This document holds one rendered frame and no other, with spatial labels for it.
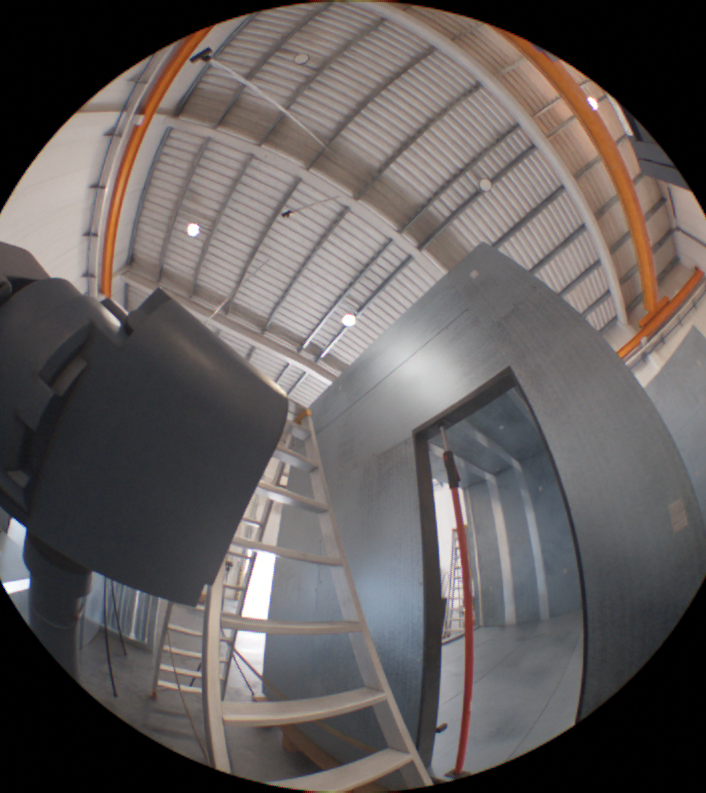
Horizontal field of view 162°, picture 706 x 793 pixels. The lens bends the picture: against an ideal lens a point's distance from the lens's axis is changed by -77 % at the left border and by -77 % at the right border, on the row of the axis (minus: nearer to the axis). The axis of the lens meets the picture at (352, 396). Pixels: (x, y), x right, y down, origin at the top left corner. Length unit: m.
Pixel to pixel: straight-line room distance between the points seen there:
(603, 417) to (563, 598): 3.74
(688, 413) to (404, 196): 7.12
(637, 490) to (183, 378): 0.97
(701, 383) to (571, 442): 4.15
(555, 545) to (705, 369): 3.55
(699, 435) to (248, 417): 4.82
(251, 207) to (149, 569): 7.21
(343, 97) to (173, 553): 7.23
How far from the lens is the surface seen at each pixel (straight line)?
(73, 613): 0.64
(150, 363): 0.27
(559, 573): 4.39
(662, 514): 0.87
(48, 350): 0.26
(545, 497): 4.47
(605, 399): 0.93
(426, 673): 1.14
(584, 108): 7.93
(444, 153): 7.21
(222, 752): 0.63
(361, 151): 6.79
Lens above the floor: 1.39
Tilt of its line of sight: 43 degrees up
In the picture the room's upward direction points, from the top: 3 degrees clockwise
